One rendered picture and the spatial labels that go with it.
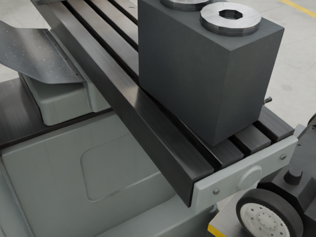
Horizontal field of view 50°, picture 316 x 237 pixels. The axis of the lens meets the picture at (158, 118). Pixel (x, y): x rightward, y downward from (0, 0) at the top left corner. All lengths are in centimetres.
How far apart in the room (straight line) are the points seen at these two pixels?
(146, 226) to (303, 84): 168
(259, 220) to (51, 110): 70
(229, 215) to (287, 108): 128
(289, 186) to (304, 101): 145
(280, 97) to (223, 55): 198
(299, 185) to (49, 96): 74
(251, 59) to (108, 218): 96
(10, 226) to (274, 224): 76
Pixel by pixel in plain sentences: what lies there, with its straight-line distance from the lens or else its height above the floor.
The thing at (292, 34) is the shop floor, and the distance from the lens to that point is 329.
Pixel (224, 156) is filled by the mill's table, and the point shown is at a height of 99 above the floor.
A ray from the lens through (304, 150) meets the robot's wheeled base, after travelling 122.
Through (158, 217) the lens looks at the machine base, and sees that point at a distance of 142.
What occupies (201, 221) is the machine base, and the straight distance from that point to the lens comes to 148.
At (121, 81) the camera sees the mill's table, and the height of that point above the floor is 99.
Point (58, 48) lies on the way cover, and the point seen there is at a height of 91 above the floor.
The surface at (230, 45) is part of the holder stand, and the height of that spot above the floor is 117.
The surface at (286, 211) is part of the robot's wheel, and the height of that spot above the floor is 59.
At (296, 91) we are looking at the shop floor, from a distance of 254.
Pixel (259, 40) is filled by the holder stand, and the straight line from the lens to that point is 51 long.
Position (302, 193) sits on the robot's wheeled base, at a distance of 107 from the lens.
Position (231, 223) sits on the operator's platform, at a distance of 120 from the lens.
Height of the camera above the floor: 140
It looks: 42 degrees down
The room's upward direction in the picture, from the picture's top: 2 degrees clockwise
